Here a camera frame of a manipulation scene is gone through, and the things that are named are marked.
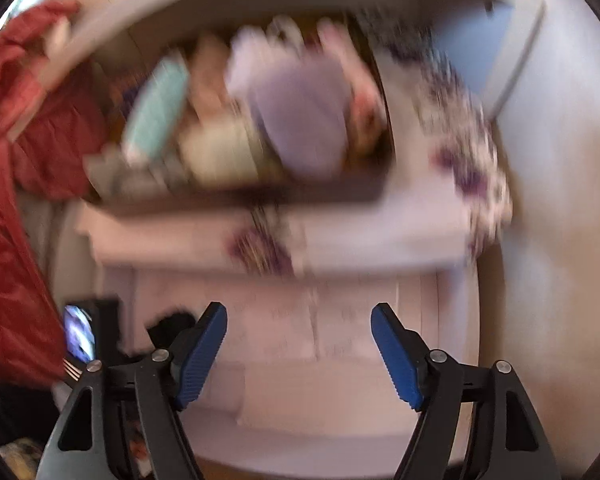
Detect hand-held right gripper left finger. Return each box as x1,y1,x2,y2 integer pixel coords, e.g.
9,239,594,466
35,301,228,480

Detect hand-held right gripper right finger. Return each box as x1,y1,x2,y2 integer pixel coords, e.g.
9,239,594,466
371,302,561,480

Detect white bedside nightstand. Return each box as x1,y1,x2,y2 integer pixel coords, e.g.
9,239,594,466
52,260,482,467

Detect amber plastic box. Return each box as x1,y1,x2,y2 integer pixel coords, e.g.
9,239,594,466
82,10,399,219

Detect cream knit hat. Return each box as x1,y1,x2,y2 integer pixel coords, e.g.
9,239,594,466
177,120,277,189

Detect light teal cloth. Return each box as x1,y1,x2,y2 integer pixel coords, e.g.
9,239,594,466
122,55,191,166

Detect purple knit hat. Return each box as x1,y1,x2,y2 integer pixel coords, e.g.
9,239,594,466
227,52,352,182

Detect pink floral socks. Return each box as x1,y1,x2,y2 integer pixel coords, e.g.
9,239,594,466
317,17,389,157

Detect pink cloth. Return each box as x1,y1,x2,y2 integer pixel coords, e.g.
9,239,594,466
187,35,237,132

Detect black knit hat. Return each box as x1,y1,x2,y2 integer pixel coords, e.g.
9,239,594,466
147,312,197,352

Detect white printed paper sheets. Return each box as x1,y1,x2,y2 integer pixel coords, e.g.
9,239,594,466
130,270,442,427

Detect red blanket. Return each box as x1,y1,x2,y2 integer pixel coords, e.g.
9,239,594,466
0,0,109,391

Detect white purple floral cloth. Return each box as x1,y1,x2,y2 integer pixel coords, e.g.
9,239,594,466
75,7,514,279

